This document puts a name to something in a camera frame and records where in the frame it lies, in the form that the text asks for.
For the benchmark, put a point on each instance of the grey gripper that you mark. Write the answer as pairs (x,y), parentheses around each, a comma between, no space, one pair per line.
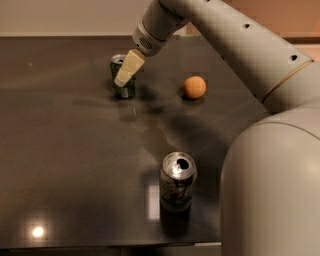
(147,42)

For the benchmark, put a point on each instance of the dark green soda can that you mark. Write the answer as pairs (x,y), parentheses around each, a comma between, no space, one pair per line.
(128,90)

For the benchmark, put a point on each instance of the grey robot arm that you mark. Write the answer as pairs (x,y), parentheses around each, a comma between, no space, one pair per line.
(270,181)

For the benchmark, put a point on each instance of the silver 7up can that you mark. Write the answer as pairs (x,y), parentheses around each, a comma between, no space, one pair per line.
(178,175)

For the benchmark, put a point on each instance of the orange round fruit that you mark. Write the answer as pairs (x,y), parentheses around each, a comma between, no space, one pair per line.
(194,87)

